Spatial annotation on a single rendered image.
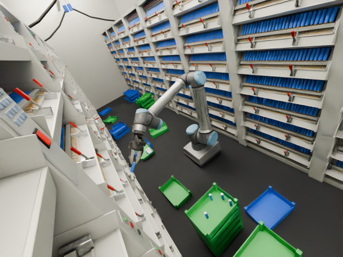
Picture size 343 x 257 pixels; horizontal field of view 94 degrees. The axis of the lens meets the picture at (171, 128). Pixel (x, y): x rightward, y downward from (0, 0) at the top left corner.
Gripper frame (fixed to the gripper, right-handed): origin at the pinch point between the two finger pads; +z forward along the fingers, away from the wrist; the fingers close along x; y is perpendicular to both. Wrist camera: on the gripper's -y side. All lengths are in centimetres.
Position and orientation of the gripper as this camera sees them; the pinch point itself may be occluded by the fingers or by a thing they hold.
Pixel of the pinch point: (133, 162)
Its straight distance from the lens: 106.3
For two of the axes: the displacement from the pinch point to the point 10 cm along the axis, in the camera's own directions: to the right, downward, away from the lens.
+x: -8.4, -2.5, -4.7
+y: -5.2, 1.9, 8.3
